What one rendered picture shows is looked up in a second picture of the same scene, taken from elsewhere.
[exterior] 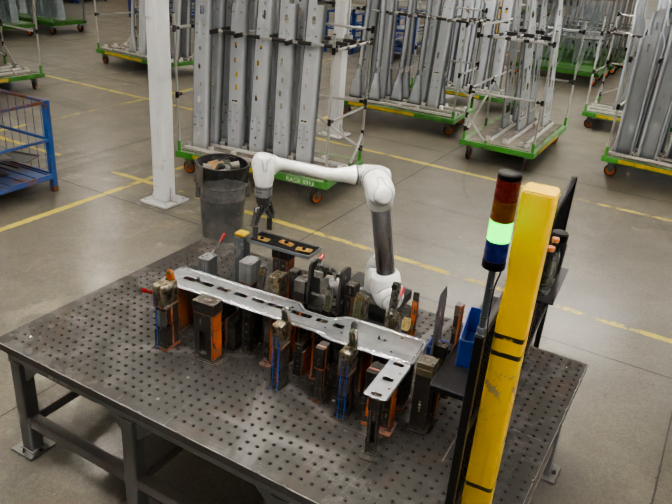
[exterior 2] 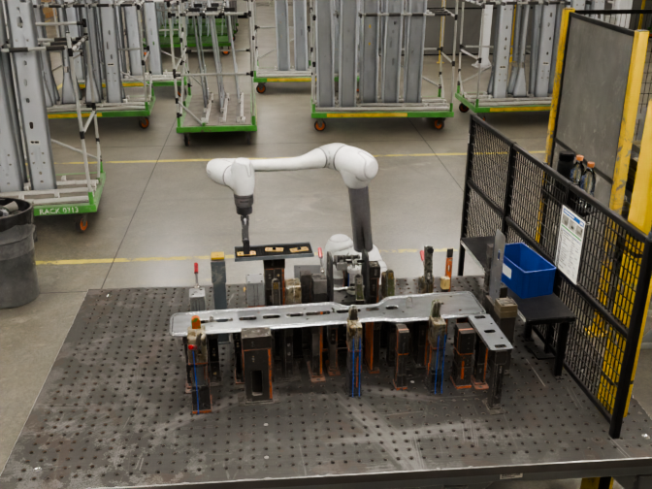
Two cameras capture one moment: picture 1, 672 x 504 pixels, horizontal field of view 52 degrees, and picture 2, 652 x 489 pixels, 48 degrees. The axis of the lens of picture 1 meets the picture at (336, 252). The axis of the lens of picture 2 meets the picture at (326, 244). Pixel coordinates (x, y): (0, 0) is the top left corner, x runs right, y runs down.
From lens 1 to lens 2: 1.85 m
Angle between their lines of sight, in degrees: 30
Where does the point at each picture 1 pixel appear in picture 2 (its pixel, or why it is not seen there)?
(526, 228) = not seen: outside the picture
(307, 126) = (41, 146)
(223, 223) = (20, 280)
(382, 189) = (371, 162)
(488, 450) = not seen: hidden behind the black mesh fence
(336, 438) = (456, 409)
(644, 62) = (323, 18)
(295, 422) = (409, 413)
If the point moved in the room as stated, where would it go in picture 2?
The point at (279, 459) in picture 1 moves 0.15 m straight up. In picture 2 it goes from (440, 449) to (441, 417)
